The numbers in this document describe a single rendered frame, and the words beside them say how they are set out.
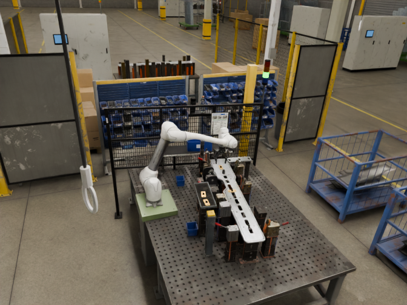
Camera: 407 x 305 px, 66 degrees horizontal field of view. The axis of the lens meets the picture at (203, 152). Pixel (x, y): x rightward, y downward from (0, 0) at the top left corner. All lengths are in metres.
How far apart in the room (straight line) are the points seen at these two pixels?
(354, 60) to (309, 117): 7.52
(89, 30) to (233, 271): 7.78
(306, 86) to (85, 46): 5.98
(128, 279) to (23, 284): 1.08
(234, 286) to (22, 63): 3.62
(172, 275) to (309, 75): 4.38
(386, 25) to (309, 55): 8.66
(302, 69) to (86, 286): 4.65
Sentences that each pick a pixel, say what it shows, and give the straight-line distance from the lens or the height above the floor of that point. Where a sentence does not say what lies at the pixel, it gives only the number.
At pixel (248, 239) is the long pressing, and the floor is 1.00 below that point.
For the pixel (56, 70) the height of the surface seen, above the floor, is 1.76.
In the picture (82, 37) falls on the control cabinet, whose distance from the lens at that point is 9.42.
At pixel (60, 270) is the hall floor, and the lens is 3.99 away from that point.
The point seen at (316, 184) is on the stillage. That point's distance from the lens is 5.17.
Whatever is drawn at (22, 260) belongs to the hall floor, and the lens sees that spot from 4.27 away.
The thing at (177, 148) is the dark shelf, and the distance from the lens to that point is 3.87.
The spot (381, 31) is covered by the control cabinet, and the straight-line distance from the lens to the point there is 14.31.
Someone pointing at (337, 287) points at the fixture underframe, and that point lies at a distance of 3.33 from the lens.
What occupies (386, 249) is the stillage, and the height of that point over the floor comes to 0.16.
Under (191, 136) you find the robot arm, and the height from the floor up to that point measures 1.48.
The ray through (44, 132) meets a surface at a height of 0.90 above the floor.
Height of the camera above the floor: 2.83
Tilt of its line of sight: 28 degrees down
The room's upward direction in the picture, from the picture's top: 2 degrees clockwise
